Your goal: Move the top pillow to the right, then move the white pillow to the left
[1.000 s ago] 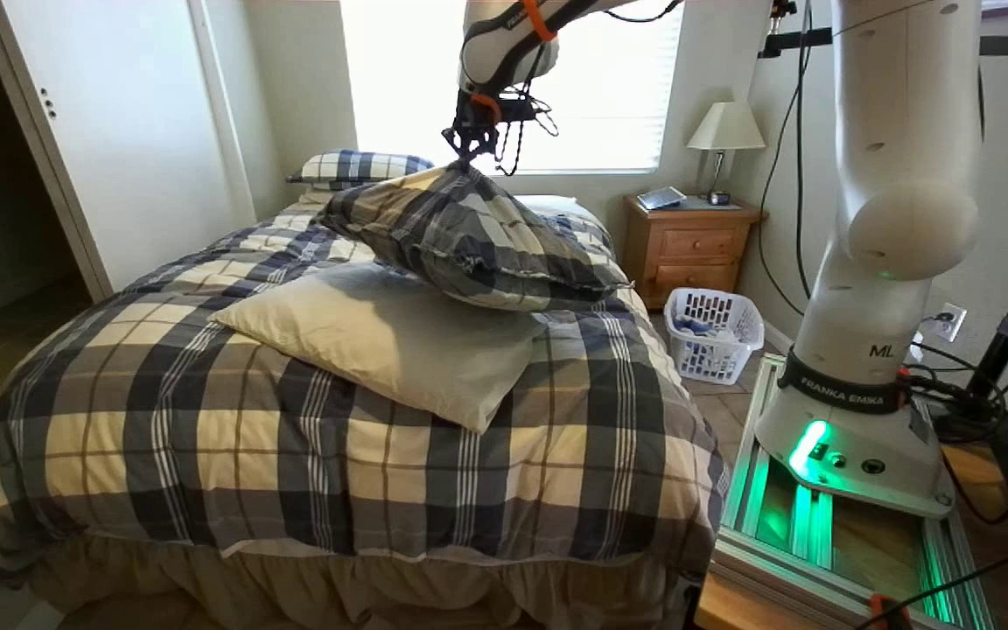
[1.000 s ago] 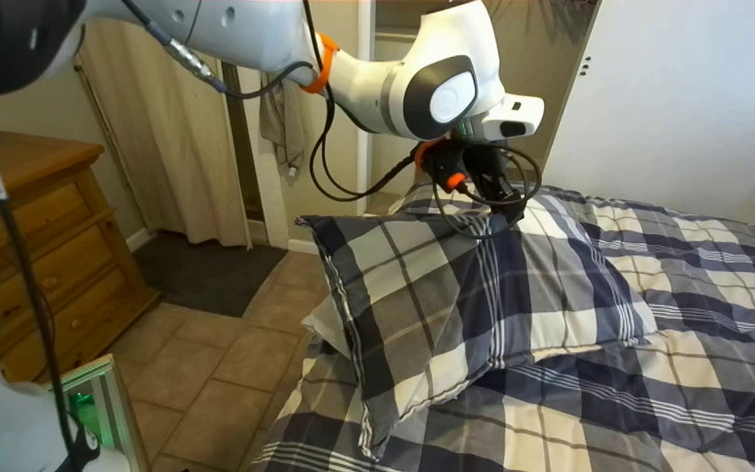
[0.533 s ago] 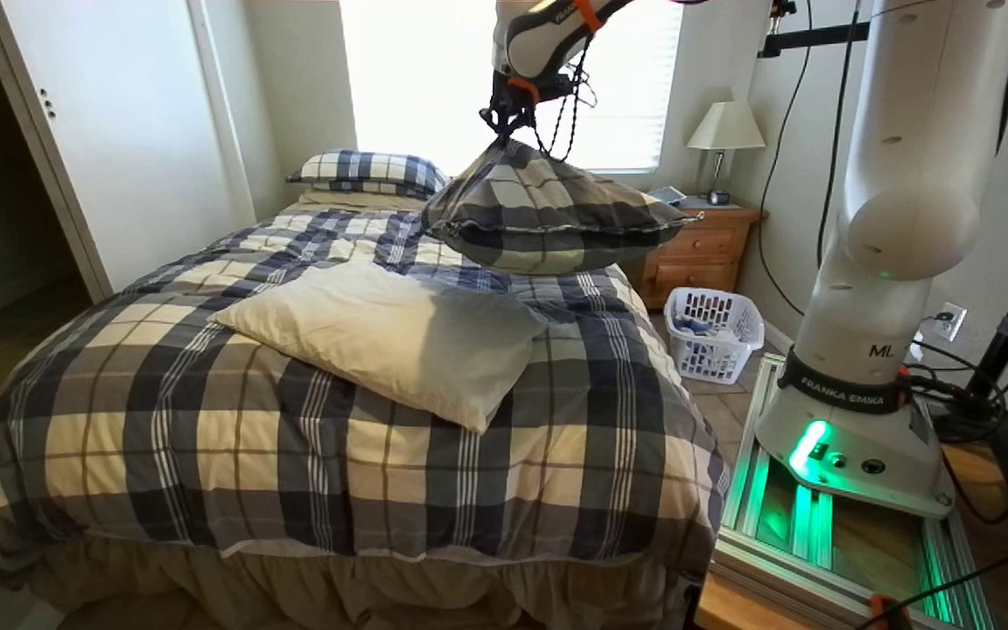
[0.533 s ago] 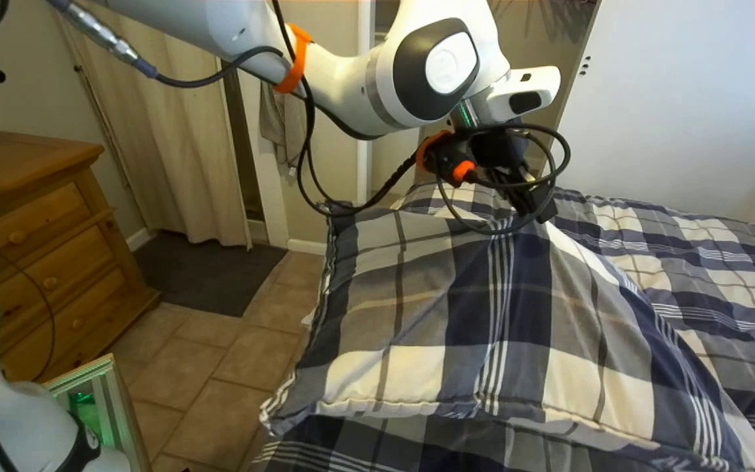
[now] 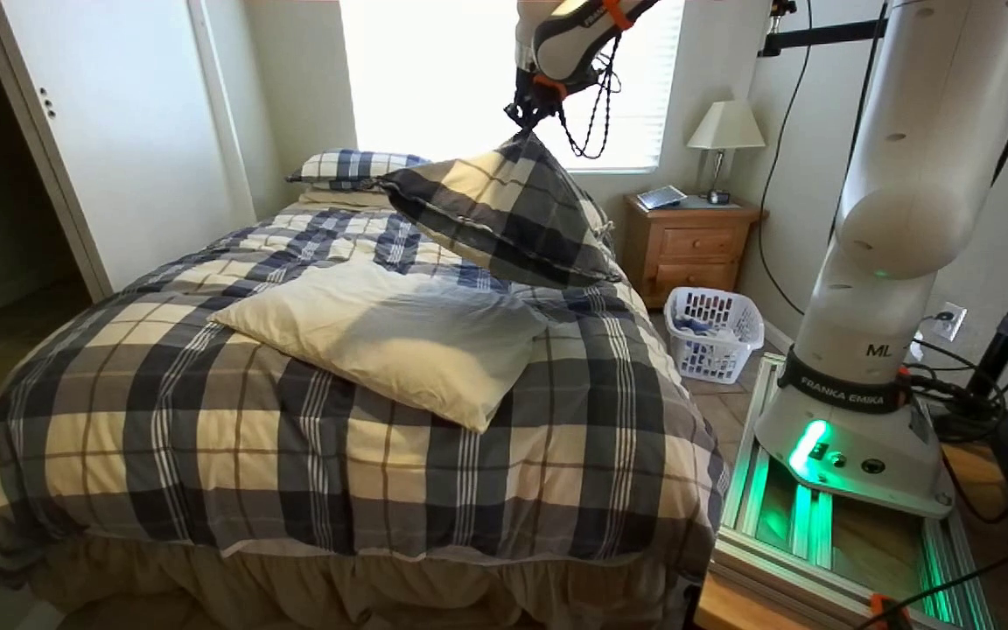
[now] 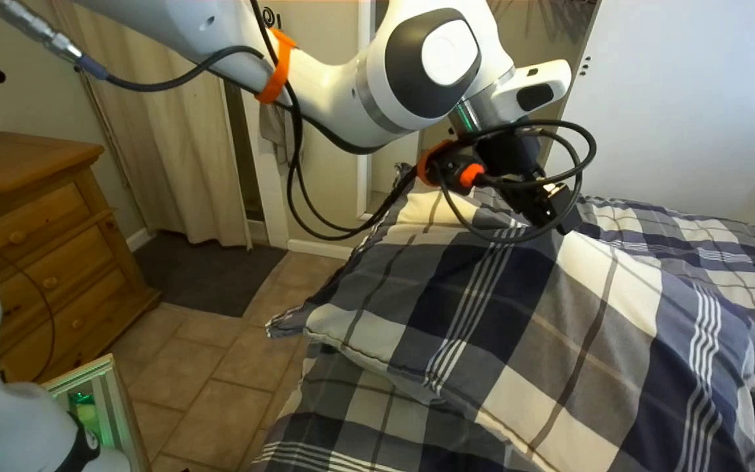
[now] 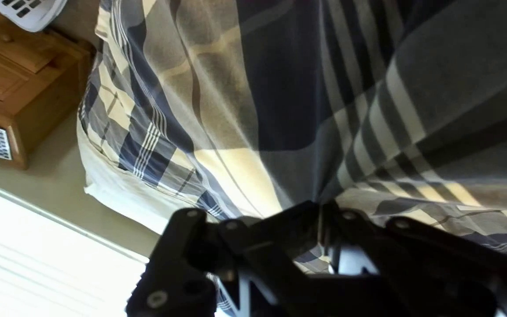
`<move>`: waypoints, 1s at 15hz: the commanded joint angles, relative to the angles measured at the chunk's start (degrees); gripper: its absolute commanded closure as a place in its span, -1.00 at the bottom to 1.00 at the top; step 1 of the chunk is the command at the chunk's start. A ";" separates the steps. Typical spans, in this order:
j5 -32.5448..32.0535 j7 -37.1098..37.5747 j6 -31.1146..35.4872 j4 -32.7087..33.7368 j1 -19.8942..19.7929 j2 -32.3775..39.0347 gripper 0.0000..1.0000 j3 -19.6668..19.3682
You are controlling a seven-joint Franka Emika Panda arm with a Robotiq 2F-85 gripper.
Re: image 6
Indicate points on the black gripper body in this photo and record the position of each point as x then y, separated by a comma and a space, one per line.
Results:
538, 178

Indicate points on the blue plaid pillow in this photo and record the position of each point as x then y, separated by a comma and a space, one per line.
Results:
526, 350

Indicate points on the aluminium robot base platform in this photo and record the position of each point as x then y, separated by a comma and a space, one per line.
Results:
112, 394

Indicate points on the white closet door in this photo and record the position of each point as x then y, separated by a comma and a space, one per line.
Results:
683, 104

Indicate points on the blue plaid comforter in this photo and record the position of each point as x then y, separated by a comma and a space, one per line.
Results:
728, 253

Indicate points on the dark grey floor rug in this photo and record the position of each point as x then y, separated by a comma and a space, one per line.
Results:
210, 271

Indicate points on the beige curtain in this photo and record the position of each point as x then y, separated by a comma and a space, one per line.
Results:
177, 158

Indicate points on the wooden dresser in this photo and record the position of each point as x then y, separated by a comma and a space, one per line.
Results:
38, 226

